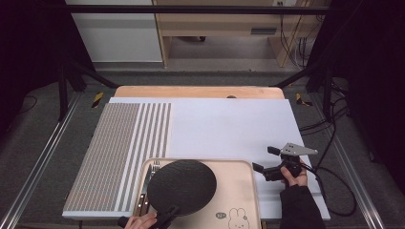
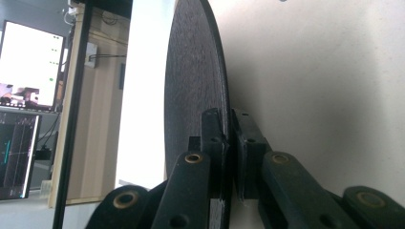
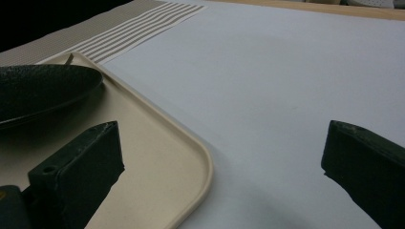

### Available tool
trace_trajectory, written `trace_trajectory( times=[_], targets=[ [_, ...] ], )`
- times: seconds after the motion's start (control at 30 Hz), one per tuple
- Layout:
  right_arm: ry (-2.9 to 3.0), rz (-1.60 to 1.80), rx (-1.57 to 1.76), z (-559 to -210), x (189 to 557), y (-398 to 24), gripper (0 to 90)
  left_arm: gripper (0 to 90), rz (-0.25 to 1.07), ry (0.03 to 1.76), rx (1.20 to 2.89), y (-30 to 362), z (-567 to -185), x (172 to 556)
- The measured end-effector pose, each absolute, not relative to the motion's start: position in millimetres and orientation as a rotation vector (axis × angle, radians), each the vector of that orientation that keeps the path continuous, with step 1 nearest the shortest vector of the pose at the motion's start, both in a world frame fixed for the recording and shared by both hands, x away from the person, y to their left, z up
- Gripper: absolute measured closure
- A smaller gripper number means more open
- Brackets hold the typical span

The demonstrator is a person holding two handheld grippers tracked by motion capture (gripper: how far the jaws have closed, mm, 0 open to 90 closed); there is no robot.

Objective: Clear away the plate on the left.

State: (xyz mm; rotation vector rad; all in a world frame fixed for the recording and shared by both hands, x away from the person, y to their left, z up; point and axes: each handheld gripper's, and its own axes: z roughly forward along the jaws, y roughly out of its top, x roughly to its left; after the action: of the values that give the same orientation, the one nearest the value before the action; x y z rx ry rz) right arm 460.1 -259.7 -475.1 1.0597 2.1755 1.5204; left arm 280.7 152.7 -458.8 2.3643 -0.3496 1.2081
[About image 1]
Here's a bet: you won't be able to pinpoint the knife with wooden handle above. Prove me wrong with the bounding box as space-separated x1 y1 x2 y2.
133 163 154 218

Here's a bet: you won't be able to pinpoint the white board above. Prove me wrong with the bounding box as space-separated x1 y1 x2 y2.
61 96 331 221

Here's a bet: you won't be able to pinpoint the black floor cables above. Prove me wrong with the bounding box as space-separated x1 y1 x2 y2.
299 79 352 136

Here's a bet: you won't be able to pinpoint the hanging cables bundle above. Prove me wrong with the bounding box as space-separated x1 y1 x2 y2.
279 13 317 70

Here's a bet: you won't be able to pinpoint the fork with wooden handle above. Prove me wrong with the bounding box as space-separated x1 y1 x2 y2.
142 160 161 218

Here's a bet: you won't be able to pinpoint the black frame bar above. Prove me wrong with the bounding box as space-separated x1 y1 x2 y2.
63 4 332 15

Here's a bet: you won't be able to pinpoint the person's right hand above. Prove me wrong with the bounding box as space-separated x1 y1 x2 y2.
280 160 309 188

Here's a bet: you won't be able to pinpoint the wooden table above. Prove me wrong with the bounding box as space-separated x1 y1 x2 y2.
114 85 286 99

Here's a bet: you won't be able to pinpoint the white cabinet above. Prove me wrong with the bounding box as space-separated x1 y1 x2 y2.
64 0 163 63

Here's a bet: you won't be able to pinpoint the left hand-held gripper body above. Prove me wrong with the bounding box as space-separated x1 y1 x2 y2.
117 212 171 229

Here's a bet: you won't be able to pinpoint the yellow black tape strip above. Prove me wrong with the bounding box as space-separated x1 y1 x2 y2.
295 93 313 108
91 92 105 109

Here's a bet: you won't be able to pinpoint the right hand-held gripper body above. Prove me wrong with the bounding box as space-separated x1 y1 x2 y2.
263 142 319 182

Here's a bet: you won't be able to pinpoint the black metal stand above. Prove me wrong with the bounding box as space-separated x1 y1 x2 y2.
56 60 119 122
272 61 335 122

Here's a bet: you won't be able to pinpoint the brown striped placemat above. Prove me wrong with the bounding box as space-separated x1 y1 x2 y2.
62 102 172 214

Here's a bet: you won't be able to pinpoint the black round plate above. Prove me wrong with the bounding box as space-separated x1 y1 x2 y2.
146 159 218 218

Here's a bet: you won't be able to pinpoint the beige tray with rabbit print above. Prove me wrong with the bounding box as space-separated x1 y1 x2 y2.
128 157 263 229

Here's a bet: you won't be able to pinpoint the metal floor rail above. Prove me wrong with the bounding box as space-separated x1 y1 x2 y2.
309 94 388 229
0 92 82 229

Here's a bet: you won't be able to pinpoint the person's left hand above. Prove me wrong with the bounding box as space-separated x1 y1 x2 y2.
124 212 160 229

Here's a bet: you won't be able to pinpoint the dark curtain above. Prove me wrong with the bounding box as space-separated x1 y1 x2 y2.
0 0 94 137
307 0 405 187

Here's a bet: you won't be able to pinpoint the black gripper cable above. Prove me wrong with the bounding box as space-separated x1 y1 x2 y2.
300 160 357 218

